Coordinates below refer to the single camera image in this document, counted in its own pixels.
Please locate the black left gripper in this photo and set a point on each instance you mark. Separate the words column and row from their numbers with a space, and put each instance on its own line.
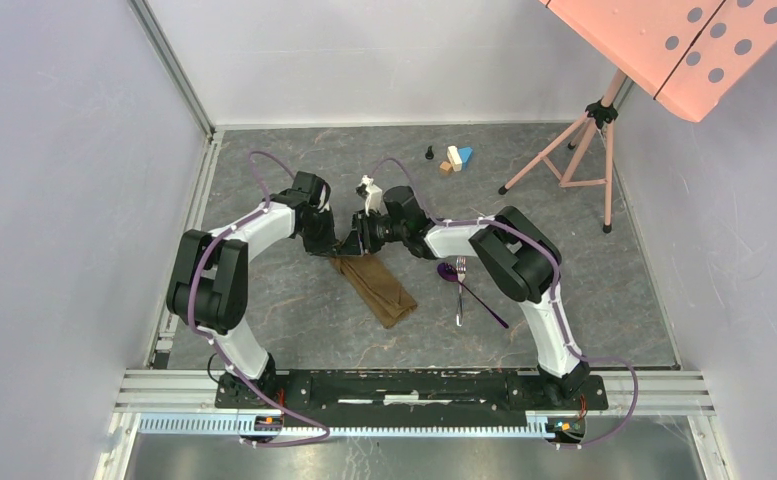
column 329, row 244

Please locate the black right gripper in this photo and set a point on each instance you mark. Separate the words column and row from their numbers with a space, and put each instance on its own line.
column 362, row 225

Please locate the brown cloth napkin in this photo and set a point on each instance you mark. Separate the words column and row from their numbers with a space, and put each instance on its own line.
column 380, row 290

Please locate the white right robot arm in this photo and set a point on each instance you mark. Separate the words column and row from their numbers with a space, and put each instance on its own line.
column 522, row 262

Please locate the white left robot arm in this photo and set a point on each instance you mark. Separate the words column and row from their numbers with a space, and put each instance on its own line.
column 208, row 288

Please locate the purple spoon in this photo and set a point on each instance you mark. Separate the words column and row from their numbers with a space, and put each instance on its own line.
column 448, row 273

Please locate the silver fork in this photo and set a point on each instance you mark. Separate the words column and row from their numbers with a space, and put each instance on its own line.
column 461, row 269

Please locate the cream toy brick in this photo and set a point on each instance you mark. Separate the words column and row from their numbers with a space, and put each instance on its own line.
column 454, row 158

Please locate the blue wooden triangle block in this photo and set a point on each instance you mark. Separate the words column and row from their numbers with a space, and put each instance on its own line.
column 465, row 154

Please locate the pink tripod stand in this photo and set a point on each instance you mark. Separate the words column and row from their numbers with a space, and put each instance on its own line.
column 598, row 118

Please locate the pink perforated stand board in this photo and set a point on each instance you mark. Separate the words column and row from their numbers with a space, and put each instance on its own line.
column 686, row 54

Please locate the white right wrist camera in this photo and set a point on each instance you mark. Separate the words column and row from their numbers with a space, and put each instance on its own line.
column 370, row 193

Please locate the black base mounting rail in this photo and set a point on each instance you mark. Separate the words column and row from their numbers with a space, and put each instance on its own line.
column 410, row 398

